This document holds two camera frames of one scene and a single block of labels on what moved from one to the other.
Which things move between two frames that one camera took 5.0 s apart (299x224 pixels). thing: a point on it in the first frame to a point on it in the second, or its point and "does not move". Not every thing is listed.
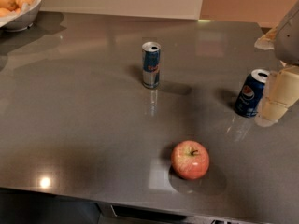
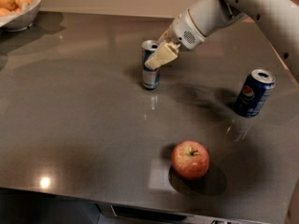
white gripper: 290,37 to 184,29
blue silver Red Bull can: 150,61 does not move
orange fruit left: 8,2 does not move
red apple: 190,160 does not move
